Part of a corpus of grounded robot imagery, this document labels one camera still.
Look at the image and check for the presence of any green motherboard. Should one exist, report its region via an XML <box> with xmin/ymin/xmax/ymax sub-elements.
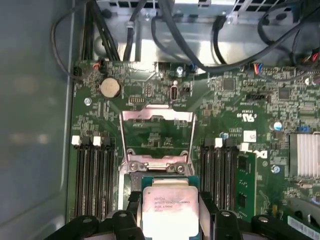
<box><xmin>71</xmin><ymin>58</ymin><xmax>320</xmax><ymax>240</ymax></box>

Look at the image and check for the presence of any green RAM stick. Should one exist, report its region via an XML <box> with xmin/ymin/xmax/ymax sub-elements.
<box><xmin>236</xmin><ymin>152</ymin><xmax>258</xmax><ymax>218</ymax></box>

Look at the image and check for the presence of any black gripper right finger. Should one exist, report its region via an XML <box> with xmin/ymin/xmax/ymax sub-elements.
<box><xmin>198</xmin><ymin>190</ymin><xmax>300</xmax><ymax>240</ymax></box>

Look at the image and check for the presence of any black RAM slot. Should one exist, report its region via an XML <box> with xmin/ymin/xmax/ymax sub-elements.
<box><xmin>81</xmin><ymin>136</ymin><xmax>97</xmax><ymax>218</ymax></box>
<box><xmin>92</xmin><ymin>136</ymin><xmax>106</xmax><ymax>221</ymax></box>
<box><xmin>213</xmin><ymin>137</ymin><xmax>226</xmax><ymax>211</ymax></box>
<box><xmin>101</xmin><ymin>136</ymin><xmax>116</xmax><ymax>218</ymax></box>
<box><xmin>203</xmin><ymin>138</ymin><xmax>215</xmax><ymax>211</ymax></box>
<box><xmin>71</xmin><ymin>135</ymin><xmax>87</xmax><ymax>218</ymax></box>
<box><xmin>224</xmin><ymin>138</ymin><xmax>238</xmax><ymax>211</ymax></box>

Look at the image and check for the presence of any silver green CPU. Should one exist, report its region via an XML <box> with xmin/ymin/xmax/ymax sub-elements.
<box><xmin>140</xmin><ymin>174</ymin><xmax>201</xmax><ymax>240</ymax></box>

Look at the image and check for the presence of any silver finned heatsink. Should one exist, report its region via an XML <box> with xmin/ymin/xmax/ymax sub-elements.
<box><xmin>288</xmin><ymin>132</ymin><xmax>320</xmax><ymax>177</ymax></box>

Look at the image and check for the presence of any silver drive cage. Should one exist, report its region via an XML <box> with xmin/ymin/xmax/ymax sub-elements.
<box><xmin>92</xmin><ymin>0</ymin><xmax>320</xmax><ymax>63</ymax></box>

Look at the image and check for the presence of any CPU socket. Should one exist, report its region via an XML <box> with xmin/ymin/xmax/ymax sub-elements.
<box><xmin>118</xmin><ymin>149</ymin><xmax>201</xmax><ymax>218</ymax></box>

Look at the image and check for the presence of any dark grey PC case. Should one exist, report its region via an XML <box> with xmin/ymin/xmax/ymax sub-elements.
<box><xmin>0</xmin><ymin>0</ymin><xmax>87</xmax><ymax>240</ymax></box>

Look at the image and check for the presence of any metal socket cover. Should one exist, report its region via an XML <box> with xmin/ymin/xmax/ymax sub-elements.
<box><xmin>119</xmin><ymin>104</ymin><xmax>198</xmax><ymax>166</ymax></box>

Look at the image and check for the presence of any round coin battery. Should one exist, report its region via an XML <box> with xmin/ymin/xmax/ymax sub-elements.
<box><xmin>99</xmin><ymin>77</ymin><xmax>123</xmax><ymax>100</ymax></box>

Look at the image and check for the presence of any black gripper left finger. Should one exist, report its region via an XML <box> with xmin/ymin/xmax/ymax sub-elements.
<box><xmin>46</xmin><ymin>190</ymin><xmax>143</xmax><ymax>240</ymax></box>

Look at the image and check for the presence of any black cable bundle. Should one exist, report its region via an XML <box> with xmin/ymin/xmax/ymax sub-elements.
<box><xmin>83</xmin><ymin>0</ymin><xmax>120</xmax><ymax>62</ymax></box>

